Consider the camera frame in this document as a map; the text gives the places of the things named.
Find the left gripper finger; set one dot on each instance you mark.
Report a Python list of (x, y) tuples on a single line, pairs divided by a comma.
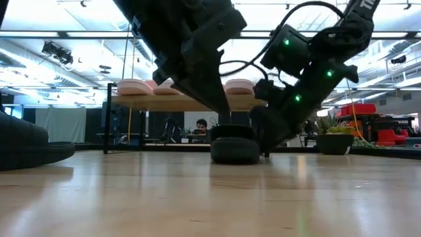
[(213, 92)]

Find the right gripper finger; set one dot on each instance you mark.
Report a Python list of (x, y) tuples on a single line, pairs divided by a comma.
[(257, 118), (276, 131)]

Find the black slide sandal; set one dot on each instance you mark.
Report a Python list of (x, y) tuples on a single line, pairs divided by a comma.
[(29, 148), (235, 151)]

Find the wooden shelf with black frame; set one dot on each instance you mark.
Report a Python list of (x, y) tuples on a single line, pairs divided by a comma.
[(148, 102)]

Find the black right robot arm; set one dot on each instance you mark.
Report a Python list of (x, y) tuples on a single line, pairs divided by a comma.
[(358, 19)]

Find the person behind the shelf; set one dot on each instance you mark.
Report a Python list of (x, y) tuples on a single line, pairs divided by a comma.
[(201, 125)]

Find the red storage bins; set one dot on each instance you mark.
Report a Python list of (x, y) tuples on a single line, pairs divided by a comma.
[(358, 109)]

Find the potted succulent plant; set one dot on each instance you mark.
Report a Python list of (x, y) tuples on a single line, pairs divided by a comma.
[(333, 143)]

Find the red plastic parts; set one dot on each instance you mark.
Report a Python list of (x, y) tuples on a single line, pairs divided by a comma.
[(386, 136)]

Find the black ceiling projector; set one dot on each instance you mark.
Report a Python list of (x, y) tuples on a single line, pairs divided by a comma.
[(57, 52)]

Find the small black ceiling camera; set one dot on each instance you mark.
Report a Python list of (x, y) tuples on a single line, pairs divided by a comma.
[(398, 59)]

